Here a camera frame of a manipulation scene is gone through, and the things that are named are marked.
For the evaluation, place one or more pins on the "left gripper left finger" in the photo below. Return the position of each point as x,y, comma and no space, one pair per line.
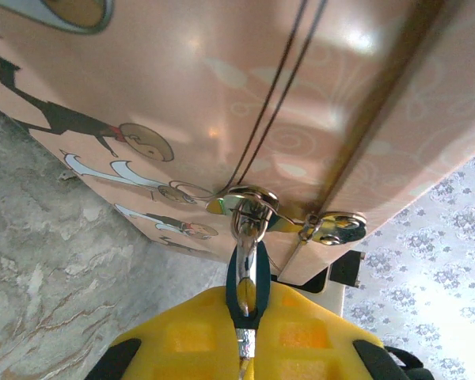
190,348

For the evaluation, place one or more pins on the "pink cartoon tin box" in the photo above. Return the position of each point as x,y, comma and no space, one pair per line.
182,79

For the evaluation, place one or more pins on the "small silver padlock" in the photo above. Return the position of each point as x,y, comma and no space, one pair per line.
247,245

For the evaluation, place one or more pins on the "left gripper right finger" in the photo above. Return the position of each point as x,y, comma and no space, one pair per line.
312,348

